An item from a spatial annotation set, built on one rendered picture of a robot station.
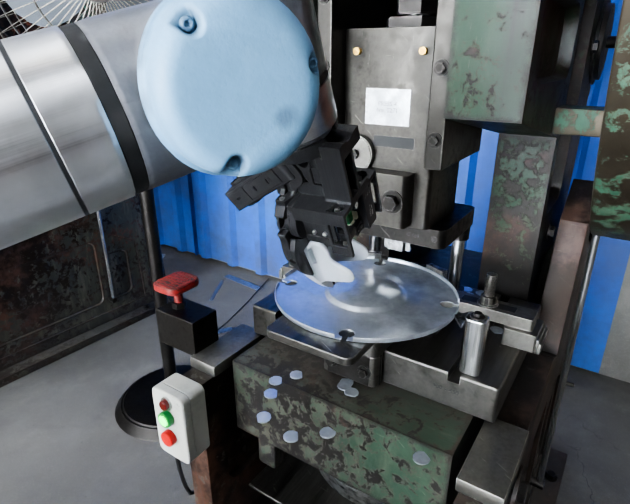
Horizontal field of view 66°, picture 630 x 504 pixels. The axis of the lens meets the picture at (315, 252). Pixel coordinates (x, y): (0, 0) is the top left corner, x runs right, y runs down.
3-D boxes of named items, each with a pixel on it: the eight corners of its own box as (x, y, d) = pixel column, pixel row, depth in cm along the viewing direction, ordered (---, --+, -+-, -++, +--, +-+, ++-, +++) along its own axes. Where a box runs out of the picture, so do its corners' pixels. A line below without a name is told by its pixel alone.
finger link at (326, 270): (356, 314, 54) (340, 256, 48) (311, 301, 57) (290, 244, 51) (368, 293, 56) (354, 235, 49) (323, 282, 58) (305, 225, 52)
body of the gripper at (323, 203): (353, 265, 46) (327, 160, 38) (279, 248, 51) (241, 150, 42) (384, 213, 51) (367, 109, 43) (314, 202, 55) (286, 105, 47)
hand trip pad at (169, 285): (176, 329, 86) (172, 290, 83) (154, 319, 89) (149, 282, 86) (205, 312, 92) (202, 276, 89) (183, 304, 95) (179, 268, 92)
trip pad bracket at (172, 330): (202, 410, 91) (192, 318, 83) (166, 391, 96) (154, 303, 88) (224, 393, 95) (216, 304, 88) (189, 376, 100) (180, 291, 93)
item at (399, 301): (307, 251, 95) (307, 247, 94) (461, 269, 87) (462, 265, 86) (244, 324, 69) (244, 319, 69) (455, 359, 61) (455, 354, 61)
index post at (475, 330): (477, 378, 70) (486, 319, 66) (456, 371, 71) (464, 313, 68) (483, 368, 72) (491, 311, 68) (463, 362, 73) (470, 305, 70)
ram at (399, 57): (415, 239, 70) (434, 9, 59) (326, 220, 77) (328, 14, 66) (455, 209, 83) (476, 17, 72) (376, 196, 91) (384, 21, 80)
